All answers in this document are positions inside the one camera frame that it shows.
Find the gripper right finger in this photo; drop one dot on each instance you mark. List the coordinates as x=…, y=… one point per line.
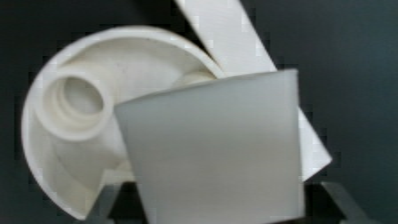
x=330, y=205

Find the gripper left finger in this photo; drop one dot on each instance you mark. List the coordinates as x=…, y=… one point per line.
x=117, y=206

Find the white stool leg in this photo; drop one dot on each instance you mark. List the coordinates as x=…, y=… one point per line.
x=211, y=141

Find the white round stool seat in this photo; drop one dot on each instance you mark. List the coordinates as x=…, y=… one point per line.
x=114, y=66

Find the white L-shaped fence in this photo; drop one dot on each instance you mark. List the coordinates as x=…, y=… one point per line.
x=224, y=29

